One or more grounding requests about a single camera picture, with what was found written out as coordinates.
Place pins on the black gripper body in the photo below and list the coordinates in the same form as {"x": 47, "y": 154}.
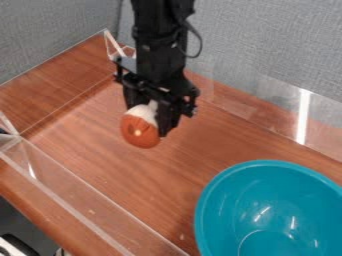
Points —
{"x": 155, "y": 72}

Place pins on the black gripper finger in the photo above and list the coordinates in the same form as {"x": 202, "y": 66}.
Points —
{"x": 167, "y": 116}
{"x": 134, "y": 97}

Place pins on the brown white toy mushroom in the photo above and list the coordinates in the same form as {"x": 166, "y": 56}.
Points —
{"x": 139, "y": 127}

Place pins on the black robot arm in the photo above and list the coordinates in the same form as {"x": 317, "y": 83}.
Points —
{"x": 158, "y": 17}

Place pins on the blue plastic bowl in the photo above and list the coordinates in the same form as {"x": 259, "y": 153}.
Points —
{"x": 268, "y": 208}

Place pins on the clear acrylic back barrier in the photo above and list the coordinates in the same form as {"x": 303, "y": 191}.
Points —
{"x": 290, "y": 111}

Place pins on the clear acrylic barrier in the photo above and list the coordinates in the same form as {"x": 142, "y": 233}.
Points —
{"x": 89, "y": 225}
{"x": 290, "y": 111}

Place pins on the clear acrylic front barrier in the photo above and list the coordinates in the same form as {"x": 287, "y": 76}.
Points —
{"x": 89, "y": 225}

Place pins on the black white object bottom left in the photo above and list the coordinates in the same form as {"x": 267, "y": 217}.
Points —
{"x": 13, "y": 247}

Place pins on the clear acrylic corner bracket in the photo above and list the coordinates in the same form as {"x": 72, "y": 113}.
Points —
{"x": 115, "y": 50}

